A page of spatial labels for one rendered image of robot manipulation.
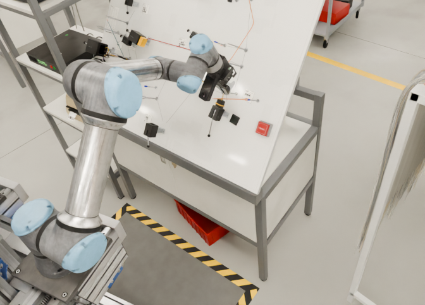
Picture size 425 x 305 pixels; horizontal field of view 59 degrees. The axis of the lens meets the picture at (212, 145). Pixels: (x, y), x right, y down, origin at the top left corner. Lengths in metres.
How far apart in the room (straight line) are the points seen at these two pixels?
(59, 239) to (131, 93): 0.41
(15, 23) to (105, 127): 3.57
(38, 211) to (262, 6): 1.16
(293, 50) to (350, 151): 1.64
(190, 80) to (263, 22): 0.53
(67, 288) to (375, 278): 1.78
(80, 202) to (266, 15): 1.08
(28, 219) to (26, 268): 0.26
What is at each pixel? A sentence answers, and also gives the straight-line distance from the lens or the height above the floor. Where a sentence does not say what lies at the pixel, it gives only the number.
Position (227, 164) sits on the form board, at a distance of 1.71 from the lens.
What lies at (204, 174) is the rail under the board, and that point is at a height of 0.83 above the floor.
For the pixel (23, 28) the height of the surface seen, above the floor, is 0.56.
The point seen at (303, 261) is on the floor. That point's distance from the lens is 2.48.
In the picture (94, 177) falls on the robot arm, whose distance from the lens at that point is 1.00.
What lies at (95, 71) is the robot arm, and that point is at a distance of 0.98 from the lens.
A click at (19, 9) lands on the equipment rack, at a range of 2.25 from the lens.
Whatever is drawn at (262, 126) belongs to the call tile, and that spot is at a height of 1.12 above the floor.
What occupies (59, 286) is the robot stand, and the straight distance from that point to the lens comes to 1.26.
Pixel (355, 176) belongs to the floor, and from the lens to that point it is 2.93.
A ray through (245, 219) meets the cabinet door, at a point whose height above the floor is 0.57.
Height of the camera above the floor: 2.17
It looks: 44 degrees down
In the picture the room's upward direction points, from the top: 9 degrees counter-clockwise
